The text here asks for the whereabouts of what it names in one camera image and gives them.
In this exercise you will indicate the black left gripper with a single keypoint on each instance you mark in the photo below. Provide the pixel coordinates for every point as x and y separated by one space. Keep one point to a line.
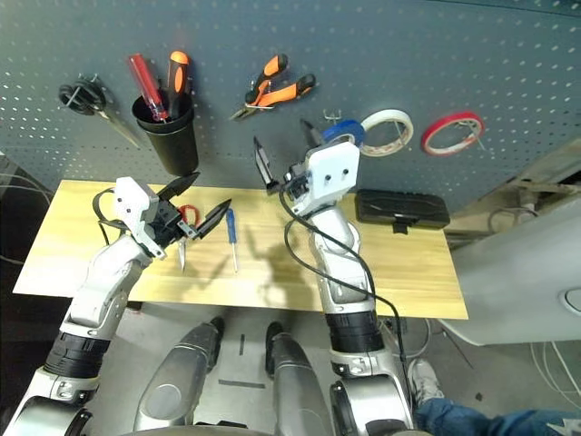
165 222

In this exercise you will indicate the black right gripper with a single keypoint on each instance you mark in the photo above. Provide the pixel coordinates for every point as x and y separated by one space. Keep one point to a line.
297 184

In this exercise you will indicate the blue screwdriver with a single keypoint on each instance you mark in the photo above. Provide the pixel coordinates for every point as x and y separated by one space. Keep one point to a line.
231 224

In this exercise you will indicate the orange black pliers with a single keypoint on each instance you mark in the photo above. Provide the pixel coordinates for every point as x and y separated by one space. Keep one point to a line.
281 93

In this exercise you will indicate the blue tape roll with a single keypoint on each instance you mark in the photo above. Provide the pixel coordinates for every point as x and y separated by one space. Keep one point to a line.
345 129

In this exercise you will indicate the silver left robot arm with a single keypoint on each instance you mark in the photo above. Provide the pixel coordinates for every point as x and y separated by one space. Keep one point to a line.
109 272

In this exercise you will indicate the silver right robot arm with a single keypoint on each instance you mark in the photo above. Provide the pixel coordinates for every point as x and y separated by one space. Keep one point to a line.
336 263

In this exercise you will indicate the metal pegboard hook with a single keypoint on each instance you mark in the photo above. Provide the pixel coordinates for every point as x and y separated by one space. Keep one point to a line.
400 134
474 134
331 117

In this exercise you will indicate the grey pegboard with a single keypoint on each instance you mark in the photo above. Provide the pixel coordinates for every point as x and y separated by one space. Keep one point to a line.
408 54

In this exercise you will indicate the black cup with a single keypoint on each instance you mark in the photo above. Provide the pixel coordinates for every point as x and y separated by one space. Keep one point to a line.
174 145

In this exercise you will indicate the white tape roll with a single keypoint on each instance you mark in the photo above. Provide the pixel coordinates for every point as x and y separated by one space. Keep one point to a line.
386 113

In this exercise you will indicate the black plastic tool case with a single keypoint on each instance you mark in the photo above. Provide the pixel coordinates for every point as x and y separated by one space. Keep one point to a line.
399 209

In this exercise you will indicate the orange black screwdriver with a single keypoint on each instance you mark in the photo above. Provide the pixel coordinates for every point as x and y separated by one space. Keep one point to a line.
178 77

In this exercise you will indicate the red screwdriver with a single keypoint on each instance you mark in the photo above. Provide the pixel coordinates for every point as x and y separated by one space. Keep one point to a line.
145 82

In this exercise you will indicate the red tape roll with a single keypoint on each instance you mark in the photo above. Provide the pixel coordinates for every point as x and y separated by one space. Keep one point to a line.
445 122

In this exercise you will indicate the silver left robot leg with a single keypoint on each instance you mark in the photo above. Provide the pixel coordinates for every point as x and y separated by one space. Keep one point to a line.
172 381

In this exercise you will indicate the silver robot leg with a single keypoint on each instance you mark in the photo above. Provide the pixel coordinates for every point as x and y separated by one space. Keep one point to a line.
172 381
295 386

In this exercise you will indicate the silver right robot leg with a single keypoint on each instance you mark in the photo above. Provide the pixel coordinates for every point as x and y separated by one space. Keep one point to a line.
295 386

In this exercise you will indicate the grey robot torso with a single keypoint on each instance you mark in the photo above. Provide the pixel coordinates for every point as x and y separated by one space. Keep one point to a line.
204 431

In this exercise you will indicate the white shelf rack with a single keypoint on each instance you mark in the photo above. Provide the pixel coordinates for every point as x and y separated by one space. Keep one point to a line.
535 181

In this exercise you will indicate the white curved panel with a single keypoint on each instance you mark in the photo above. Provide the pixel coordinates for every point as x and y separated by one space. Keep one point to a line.
508 281

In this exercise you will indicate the white sneaker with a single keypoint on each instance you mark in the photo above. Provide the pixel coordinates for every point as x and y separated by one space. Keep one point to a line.
426 381

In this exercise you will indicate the blue jeans leg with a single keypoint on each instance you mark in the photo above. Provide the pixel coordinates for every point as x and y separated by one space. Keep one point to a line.
490 420

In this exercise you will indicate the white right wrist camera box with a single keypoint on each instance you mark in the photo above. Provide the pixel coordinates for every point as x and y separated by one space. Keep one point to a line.
333 170

